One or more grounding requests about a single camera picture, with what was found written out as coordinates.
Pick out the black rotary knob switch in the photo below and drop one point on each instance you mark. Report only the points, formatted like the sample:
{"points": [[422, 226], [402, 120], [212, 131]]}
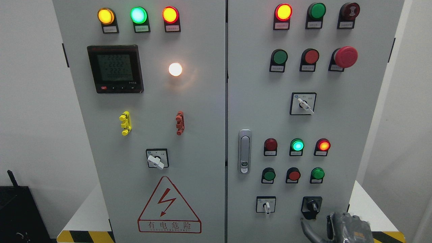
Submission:
{"points": [[311, 206]]}

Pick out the red terminal connector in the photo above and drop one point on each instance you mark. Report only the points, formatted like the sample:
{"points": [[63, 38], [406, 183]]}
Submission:
{"points": [[180, 123]]}

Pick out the dark red indicator light left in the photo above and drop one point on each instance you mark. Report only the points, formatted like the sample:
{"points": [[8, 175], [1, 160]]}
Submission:
{"points": [[270, 147]]}

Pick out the white glowing indicator light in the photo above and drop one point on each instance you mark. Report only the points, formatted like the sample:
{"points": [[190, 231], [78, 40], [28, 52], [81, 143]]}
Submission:
{"points": [[175, 69]]}

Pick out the green push button lower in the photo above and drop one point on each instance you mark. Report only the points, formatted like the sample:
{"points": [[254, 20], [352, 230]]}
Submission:
{"points": [[268, 176]]}

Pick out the green push button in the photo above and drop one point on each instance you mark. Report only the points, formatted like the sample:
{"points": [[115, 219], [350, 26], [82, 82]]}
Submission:
{"points": [[268, 176], [278, 61]]}

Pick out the left grey cabinet door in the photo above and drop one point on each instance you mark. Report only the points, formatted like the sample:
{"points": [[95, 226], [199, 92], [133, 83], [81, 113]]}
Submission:
{"points": [[197, 157]]}

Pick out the grey cabinet door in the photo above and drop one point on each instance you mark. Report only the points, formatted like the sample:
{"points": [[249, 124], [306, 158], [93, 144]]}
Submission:
{"points": [[197, 157], [260, 100]]}

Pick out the green lit indicator light middle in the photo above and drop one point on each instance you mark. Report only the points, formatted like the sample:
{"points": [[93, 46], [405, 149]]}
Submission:
{"points": [[296, 147]]}

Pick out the green push button upper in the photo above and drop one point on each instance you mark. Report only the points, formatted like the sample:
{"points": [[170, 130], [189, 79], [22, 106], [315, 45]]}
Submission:
{"points": [[278, 61]]}

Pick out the yellow terminal connector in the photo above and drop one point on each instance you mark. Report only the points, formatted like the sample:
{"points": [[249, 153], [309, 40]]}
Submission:
{"points": [[125, 119]]}

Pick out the red push button lower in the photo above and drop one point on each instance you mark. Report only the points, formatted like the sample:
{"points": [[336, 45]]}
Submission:
{"points": [[293, 175]]}

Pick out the red push button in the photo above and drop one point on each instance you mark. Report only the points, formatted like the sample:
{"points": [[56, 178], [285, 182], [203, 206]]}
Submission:
{"points": [[293, 175], [308, 60]]}

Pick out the right grey cabinet door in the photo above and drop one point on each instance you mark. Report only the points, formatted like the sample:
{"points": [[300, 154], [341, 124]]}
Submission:
{"points": [[260, 100]]}

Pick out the red electrical danger warning sticker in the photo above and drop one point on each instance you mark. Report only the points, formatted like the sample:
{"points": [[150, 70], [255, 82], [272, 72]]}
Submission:
{"points": [[167, 211]]}

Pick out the black digital power meter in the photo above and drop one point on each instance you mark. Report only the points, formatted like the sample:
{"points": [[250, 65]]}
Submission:
{"points": [[116, 69]]}

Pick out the red indicator light top left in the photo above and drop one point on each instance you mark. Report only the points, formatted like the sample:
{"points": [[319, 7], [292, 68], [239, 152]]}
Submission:
{"points": [[171, 19]]}

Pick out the red push button upper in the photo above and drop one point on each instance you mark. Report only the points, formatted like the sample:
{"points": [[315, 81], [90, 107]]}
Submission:
{"points": [[308, 60]]}

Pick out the green lit button lower right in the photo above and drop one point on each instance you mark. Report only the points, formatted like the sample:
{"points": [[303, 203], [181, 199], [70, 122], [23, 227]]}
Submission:
{"points": [[316, 176]]}

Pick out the red indicator light top right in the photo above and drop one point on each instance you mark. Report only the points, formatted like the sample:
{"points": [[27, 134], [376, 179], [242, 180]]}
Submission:
{"points": [[282, 15]]}

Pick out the green indicator light top left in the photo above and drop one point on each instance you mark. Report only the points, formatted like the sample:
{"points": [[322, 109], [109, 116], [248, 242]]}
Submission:
{"points": [[140, 19]]}

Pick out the red emergency stop mushroom button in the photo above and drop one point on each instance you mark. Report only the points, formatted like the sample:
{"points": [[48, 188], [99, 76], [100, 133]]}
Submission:
{"points": [[343, 58]]}

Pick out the green indicator light top right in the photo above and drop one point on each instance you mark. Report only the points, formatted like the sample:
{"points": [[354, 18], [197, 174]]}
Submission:
{"points": [[314, 16]]}

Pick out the yellow indicator light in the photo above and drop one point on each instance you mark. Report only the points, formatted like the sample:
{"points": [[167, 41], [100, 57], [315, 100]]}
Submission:
{"points": [[108, 20]]}

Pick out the white platform with hazard stripes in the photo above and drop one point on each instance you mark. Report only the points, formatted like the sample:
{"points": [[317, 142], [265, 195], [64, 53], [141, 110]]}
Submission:
{"points": [[90, 224]]}

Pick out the dark red buzzer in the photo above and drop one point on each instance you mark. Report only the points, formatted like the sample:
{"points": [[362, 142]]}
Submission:
{"points": [[347, 15]]}

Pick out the black box with antenna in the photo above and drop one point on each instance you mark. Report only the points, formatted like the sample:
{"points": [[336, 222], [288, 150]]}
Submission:
{"points": [[20, 220]]}

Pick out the silver door latch handle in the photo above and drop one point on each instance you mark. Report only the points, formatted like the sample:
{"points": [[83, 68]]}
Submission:
{"points": [[244, 151]]}

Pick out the white selector switch left door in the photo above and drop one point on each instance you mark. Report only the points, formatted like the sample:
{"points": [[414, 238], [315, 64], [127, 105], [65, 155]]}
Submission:
{"points": [[157, 158]]}

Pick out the white selector switch upper right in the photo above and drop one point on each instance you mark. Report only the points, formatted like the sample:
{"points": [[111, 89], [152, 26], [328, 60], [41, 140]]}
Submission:
{"points": [[303, 103]]}

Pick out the white selector switch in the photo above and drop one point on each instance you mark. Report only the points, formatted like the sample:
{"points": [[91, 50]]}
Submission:
{"points": [[303, 103], [265, 204]]}

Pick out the white selector switch lower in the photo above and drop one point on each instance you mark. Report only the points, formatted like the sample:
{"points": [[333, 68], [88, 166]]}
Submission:
{"points": [[265, 204]]}

